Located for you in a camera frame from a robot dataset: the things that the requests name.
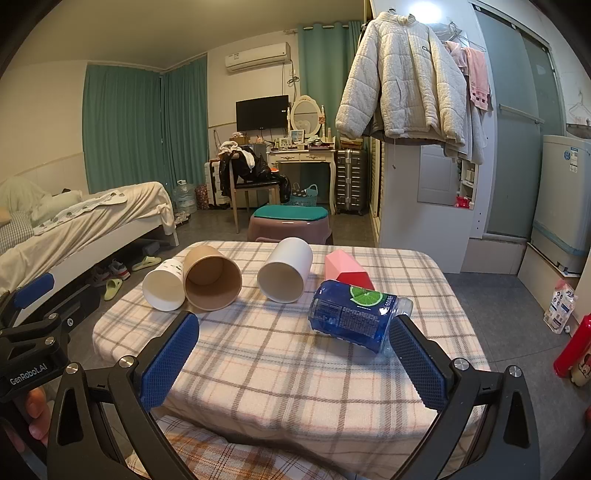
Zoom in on wide green curtain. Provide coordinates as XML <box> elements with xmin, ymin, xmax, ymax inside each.
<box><xmin>82</xmin><ymin>59</ymin><xmax>209</xmax><ymax>195</ymax></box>

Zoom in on grey hanging garment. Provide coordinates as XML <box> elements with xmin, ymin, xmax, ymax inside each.
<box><xmin>443</xmin><ymin>88</ymin><xmax>488</xmax><ymax>165</ymax></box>

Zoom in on white plastic cup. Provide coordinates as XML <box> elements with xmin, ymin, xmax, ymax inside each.
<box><xmin>257</xmin><ymin>237</ymin><xmax>314</xmax><ymax>304</ymax></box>

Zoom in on oval white mirror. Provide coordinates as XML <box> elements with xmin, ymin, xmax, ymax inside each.
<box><xmin>290</xmin><ymin>95</ymin><xmax>324</xmax><ymax>138</ymax></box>

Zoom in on floral white cloth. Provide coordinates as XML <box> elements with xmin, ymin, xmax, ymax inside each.
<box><xmin>32</xmin><ymin>193</ymin><xmax>127</xmax><ymax>235</ymax></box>

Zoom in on white air conditioner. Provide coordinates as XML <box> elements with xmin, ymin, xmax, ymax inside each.
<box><xmin>225</xmin><ymin>42</ymin><xmax>293</xmax><ymax>73</ymax></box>

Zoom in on teal plastic basket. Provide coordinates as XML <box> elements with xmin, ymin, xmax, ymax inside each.
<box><xmin>289</xmin><ymin>184</ymin><xmax>319</xmax><ymax>206</ymax></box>

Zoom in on plaid tablecloth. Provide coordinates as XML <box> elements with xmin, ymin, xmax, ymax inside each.
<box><xmin>92</xmin><ymin>241</ymin><xmax>492</xmax><ymax>462</ymax></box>

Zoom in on white puffer jacket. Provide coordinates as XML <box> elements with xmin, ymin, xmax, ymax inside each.
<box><xmin>335</xmin><ymin>11</ymin><xmax>468</xmax><ymax>147</ymax></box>

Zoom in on pink faceted cup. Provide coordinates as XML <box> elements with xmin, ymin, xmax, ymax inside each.
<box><xmin>324</xmin><ymin>250</ymin><xmax>374</xmax><ymax>291</ymax></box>

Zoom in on grey sneakers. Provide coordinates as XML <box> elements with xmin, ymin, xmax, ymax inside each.
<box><xmin>87</xmin><ymin>260</ymin><xmax>131</xmax><ymax>288</ymax></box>

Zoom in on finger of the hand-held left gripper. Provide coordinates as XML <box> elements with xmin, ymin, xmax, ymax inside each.
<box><xmin>0</xmin><ymin>272</ymin><xmax>55</xmax><ymax>326</ymax></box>
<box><xmin>0</xmin><ymin>313</ymin><xmax>75</xmax><ymax>358</ymax></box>

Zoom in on bed with white sheet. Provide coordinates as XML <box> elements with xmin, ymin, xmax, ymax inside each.
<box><xmin>0</xmin><ymin>178</ymin><xmax>181</xmax><ymax>298</ymax></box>

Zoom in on black television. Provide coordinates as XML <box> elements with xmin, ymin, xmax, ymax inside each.
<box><xmin>235</xmin><ymin>95</ymin><xmax>290</xmax><ymax>132</ymax></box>

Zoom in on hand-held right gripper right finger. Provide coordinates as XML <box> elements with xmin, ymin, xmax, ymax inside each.
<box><xmin>389</xmin><ymin>315</ymin><xmax>542</xmax><ymax>480</ymax></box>

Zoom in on purple stool with green cushion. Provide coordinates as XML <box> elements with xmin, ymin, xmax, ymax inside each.
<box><xmin>248</xmin><ymin>204</ymin><xmax>334</xmax><ymax>245</ymax></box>

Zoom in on pink towel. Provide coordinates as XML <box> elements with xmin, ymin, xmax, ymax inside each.
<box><xmin>445</xmin><ymin>41</ymin><xmax>492</xmax><ymax>112</ymax></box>

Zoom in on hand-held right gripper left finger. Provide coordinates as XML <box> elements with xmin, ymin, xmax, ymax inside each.
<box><xmin>46</xmin><ymin>311</ymin><xmax>200</xmax><ymax>480</ymax></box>

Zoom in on red bottle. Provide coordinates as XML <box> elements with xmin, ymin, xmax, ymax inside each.
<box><xmin>553</xmin><ymin>313</ymin><xmax>591</xmax><ymax>385</ymax></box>

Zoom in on wooden chair with clothes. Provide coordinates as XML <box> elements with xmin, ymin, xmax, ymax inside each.
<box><xmin>218</xmin><ymin>142</ymin><xmax>293</xmax><ymax>234</ymax></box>

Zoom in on large water jug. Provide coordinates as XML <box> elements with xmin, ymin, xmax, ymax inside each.
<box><xmin>173</xmin><ymin>179</ymin><xmax>198</xmax><ymax>214</ymax></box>

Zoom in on small white paper cup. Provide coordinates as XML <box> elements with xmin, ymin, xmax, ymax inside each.
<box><xmin>141</xmin><ymin>259</ymin><xmax>186</xmax><ymax>312</ymax></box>

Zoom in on frosted glass sliding door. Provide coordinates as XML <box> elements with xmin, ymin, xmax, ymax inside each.
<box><xmin>471</xmin><ymin>8</ymin><xmax>568</xmax><ymax>241</ymax></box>

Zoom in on white washing machine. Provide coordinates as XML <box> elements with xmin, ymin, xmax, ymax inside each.
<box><xmin>530</xmin><ymin>134</ymin><xmax>591</xmax><ymax>274</ymax></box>

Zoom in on white plastic packet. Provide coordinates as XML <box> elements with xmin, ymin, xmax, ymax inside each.
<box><xmin>543</xmin><ymin>278</ymin><xmax>579</xmax><ymax>334</ymax></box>

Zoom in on brown paper cup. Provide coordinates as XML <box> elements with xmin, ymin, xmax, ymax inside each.
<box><xmin>184</xmin><ymin>245</ymin><xmax>243</xmax><ymax>311</ymax></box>

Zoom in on white suitcase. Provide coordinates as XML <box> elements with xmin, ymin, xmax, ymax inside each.
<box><xmin>204</xmin><ymin>159</ymin><xmax>232</xmax><ymax>208</ymax></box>

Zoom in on white dressing table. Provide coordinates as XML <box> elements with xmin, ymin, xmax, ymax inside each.
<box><xmin>266</xmin><ymin>147</ymin><xmax>338</xmax><ymax>216</ymax></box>

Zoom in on person's left hand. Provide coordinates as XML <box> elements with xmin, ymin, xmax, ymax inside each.
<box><xmin>7</xmin><ymin>387</ymin><xmax>51</xmax><ymax>457</ymax></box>

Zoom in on narrow green curtain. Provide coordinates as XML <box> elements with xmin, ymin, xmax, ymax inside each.
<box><xmin>298</xmin><ymin>21</ymin><xmax>370</xmax><ymax>149</ymax></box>

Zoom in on silver suitcase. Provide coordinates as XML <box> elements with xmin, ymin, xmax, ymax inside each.
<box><xmin>335</xmin><ymin>148</ymin><xmax>368</xmax><ymax>216</ymax></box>

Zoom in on checked grey pillow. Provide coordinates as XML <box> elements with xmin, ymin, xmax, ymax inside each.
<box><xmin>0</xmin><ymin>210</ymin><xmax>35</xmax><ymax>256</ymax></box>

